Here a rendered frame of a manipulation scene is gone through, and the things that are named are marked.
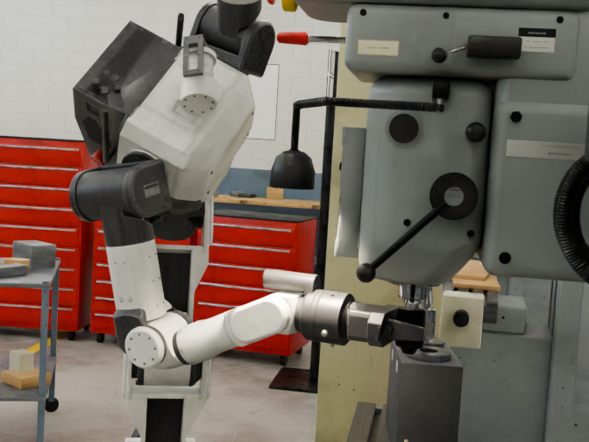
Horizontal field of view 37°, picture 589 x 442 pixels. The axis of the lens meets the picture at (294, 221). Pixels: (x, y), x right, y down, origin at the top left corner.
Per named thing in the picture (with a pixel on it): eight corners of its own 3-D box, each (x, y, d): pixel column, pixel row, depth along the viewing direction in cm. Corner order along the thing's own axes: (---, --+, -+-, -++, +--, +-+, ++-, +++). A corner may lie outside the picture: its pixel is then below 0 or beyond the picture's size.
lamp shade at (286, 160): (266, 185, 146) (267, 147, 146) (308, 188, 148) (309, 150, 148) (275, 188, 139) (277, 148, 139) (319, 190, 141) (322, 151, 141)
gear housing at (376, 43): (342, 69, 131) (346, 1, 131) (356, 82, 155) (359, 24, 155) (577, 81, 127) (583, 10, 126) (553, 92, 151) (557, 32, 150)
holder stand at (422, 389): (393, 457, 172) (400, 355, 170) (385, 422, 194) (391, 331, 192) (456, 461, 171) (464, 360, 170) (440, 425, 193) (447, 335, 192)
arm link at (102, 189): (84, 248, 163) (71, 174, 161) (115, 238, 171) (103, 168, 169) (134, 245, 158) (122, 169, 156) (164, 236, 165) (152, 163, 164)
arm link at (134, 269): (109, 370, 162) (89, 250, 160) (147, 348, 174) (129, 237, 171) (164, 369, 158) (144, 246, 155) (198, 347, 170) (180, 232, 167)
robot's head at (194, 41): (187, 100, 164) (174, 75, 158) (188, 62, 168) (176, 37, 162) (220, 96, 164) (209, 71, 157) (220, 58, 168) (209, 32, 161)
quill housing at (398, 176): (352, 284, 135) (366, 72, 133) (362, 267, 156) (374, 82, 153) (479, 295, 133) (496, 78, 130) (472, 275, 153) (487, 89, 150)
